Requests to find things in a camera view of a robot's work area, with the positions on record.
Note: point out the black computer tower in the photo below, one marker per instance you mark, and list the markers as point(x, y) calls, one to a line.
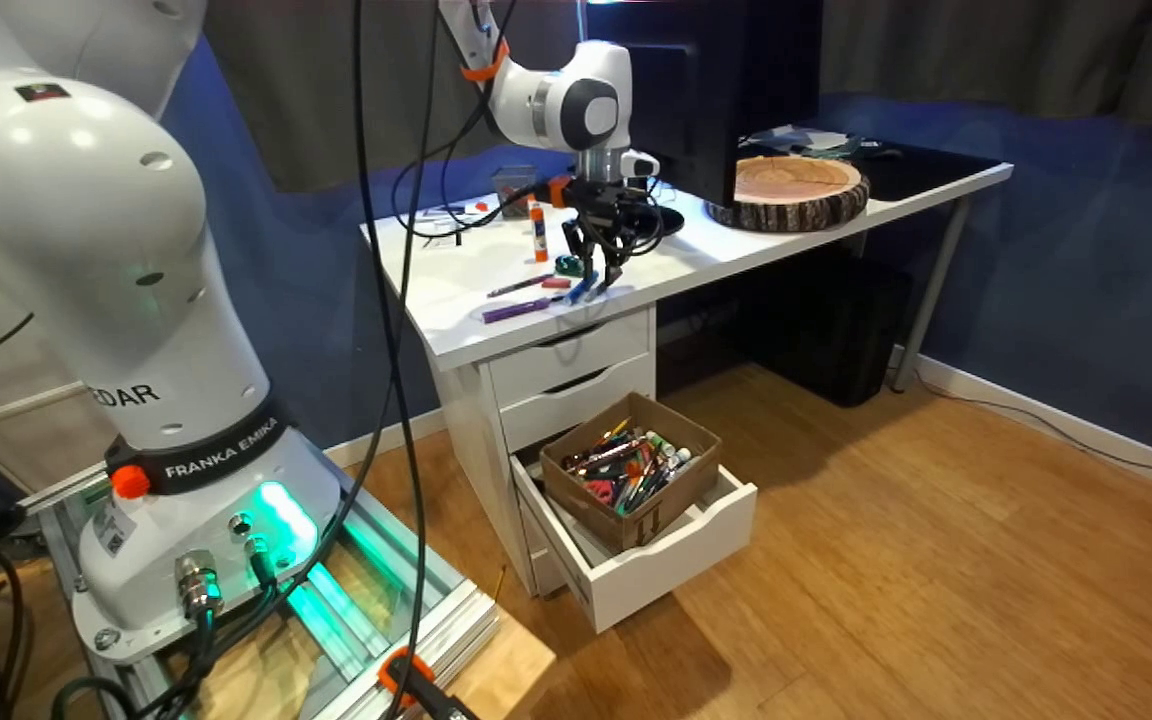
point(827, 322)

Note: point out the round wooden slab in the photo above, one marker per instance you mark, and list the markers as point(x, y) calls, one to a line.
point(794, 193)

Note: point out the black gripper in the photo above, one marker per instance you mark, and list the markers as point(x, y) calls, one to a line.
point(608, 216)

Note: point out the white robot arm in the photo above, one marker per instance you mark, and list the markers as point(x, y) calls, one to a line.
point(214, 492)

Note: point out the purple marker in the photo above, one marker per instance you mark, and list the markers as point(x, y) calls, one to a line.
point(517, 308)

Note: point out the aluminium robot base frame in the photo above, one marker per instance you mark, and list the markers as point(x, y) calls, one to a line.
point(319, 659)

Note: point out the cardboard box of markers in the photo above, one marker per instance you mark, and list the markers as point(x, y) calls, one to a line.
point(629, 470)

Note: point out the white drawer cabinet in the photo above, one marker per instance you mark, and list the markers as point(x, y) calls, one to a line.
point(532, 394)

